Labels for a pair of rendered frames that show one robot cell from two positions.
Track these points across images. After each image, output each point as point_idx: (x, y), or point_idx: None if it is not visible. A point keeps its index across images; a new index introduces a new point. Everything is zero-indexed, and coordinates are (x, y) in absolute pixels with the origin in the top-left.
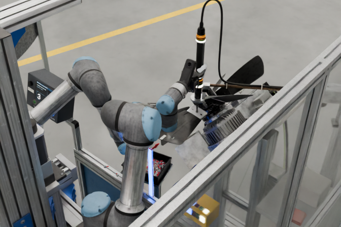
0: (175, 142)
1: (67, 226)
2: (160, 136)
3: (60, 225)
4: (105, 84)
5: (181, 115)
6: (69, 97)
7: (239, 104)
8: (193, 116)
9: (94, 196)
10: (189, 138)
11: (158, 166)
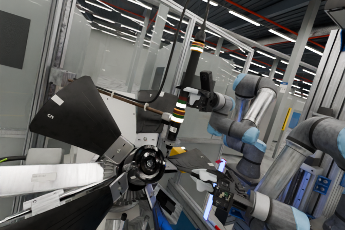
0: (200, 152)
1: None
2: (213, 167)
3: None
4: (300, 123)
5: (186, 167)
6: None
7: (88, 163)
8: (172, 160)
9: (260, 141)
10: (167, 192)
11: None
